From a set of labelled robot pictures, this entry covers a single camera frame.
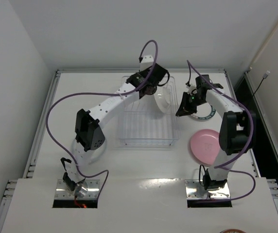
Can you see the pink plate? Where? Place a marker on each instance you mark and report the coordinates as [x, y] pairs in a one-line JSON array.
[[204, 145]]

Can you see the green rimmed white plate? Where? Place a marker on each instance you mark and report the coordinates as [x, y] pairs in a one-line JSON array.
[[204, 112]]

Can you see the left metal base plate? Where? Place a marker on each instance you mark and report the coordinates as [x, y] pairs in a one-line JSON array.
[[87, 190]]

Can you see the clear glass plate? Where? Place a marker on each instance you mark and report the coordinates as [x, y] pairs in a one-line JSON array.
[[97, 150]]

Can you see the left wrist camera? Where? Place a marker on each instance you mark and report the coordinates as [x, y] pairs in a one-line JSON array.
[[146, 62]]

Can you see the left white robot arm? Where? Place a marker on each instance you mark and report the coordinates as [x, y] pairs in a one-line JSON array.
[[90, 123]]

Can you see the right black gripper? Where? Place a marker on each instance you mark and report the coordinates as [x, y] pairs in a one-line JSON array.
[[186, 104]]

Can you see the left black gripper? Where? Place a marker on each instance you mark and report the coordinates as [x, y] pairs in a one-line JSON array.
[[159, 73]]

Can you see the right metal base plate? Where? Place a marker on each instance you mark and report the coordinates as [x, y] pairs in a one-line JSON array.
[[195, 191]]

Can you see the brown round object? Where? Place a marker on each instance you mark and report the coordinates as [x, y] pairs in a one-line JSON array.
[[232, 230]]

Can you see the white ribbed plate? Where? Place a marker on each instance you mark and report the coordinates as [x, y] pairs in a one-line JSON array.
[[163, 99]]

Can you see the metal base plate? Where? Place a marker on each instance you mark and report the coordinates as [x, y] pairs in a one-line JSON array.
[[195, 191], [87, 190]]

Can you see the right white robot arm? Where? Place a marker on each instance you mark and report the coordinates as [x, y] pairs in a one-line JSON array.
[[236, 131]]

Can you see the white wire dish rack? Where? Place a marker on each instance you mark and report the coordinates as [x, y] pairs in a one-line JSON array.
[[142, 124]]

